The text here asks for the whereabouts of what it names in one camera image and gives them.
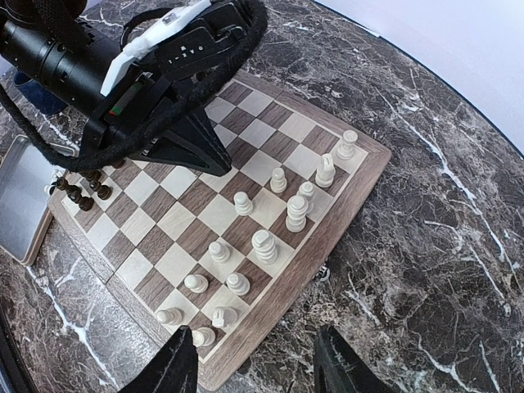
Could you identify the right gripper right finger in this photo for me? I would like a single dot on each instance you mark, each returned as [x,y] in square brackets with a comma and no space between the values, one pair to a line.
[337,367]

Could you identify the white chess piece round top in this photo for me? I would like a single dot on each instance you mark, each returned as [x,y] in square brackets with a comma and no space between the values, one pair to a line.
[297,207]

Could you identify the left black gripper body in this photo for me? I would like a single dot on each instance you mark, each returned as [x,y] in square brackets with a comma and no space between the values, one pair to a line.
[145,99]

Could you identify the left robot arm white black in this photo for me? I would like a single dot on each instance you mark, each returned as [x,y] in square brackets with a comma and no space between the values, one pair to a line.
[44,40]

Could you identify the white chess bishop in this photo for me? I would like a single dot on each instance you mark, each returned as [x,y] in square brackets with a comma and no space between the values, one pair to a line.
[238,284]

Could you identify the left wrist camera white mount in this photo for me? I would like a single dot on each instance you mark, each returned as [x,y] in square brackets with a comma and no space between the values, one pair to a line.
[183,42]

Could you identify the black chess pieces row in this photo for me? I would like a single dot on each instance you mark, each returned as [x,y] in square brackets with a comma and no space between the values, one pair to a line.
[94,189]

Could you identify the white chess pawn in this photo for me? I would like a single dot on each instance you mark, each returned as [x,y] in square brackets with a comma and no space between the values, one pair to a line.
[196,283]
[171,316]
[219,252]

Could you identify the white chess rook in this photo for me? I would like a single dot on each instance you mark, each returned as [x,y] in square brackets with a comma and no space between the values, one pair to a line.
[203,336]

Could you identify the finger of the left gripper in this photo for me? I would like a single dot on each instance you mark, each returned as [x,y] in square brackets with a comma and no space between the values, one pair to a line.
[191,143]

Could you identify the dark blue mug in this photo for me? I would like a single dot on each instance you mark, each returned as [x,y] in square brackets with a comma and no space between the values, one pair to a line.
[46,102]

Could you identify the metal tray wooden rim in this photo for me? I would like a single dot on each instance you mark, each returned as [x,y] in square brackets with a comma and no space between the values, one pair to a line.
[24,213]

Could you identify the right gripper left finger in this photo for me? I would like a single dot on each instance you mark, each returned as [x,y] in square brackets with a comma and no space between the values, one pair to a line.
[173,369]

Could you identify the wooden chess board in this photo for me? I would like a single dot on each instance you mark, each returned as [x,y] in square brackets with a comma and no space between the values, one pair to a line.
[158,230]

